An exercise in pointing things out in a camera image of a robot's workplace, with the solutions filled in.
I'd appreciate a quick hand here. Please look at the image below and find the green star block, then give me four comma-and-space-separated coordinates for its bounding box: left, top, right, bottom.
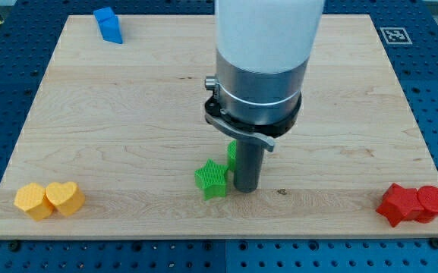
194, 158, 228, 200

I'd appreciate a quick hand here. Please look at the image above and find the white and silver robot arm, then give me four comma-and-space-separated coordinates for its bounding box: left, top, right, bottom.
205, 0, 325, 152

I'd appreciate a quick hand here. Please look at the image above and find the green circle block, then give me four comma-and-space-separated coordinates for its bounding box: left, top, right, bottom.
227, 140, 237, 172

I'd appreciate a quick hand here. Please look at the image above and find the red star block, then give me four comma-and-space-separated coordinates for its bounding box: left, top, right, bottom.
376, 183, 424, 228

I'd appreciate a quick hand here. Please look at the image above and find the red circle block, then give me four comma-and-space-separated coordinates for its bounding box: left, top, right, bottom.
415, 186, 438, 224

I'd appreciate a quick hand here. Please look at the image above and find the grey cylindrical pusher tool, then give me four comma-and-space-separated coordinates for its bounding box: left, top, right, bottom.
234, 140, 264, 193

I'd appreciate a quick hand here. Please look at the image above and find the light wooden board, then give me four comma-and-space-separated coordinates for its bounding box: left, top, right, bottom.
0, 14, 438, 240

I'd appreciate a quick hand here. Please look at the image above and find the blue angular block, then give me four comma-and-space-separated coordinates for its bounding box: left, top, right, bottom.
93, 7, 123, 44

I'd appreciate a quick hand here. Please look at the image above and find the yellow heart block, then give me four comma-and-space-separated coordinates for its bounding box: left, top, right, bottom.
46, 181, 86, 216

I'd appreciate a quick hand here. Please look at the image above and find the yellow hexagon block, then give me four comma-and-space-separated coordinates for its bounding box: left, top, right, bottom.
14, 183, 54, 221

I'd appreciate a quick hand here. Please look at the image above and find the white fiducial marker tag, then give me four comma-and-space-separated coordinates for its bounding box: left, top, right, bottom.
380, 27, 412, 46

